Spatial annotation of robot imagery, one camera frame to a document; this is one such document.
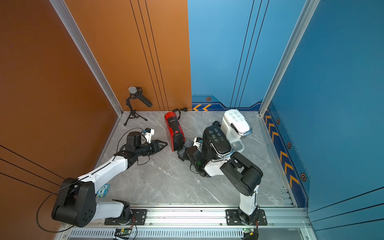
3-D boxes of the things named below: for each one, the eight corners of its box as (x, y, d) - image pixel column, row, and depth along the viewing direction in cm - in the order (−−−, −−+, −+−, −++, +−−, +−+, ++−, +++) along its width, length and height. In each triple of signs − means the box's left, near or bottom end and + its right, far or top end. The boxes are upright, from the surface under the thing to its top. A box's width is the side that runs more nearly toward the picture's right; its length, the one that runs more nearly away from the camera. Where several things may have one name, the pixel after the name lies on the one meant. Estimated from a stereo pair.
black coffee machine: (211, 177, 89) (215, 158, 70) (199, 151, 100) (199, 129, 81) (228, 170, 92) (236, 150, 73) (214, 146, 103) (218, 123, 84)
